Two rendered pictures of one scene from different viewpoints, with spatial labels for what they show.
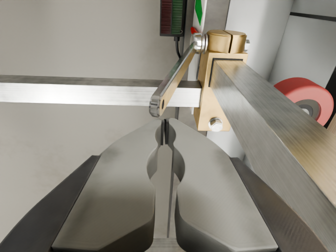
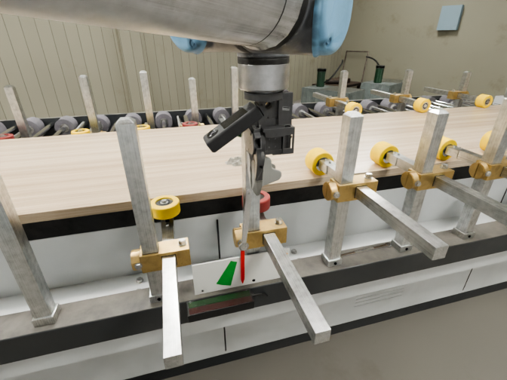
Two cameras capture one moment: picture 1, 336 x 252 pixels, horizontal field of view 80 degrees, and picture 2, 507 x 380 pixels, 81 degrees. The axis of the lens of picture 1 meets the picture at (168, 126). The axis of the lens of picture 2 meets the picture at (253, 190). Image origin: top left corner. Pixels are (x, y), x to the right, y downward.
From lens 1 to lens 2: 0.57 m
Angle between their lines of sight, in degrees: 57
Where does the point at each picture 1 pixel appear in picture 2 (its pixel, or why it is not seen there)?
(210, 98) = (265, 228)
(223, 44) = (238, 231)
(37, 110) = not seen: outside the picture
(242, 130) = not seen: hidden behind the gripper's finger
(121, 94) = (284, 261)
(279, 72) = not seen: hidden behind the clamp
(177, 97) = (272, 240)
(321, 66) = (238, 218)
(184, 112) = (304, 273)
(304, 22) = (222, 243)
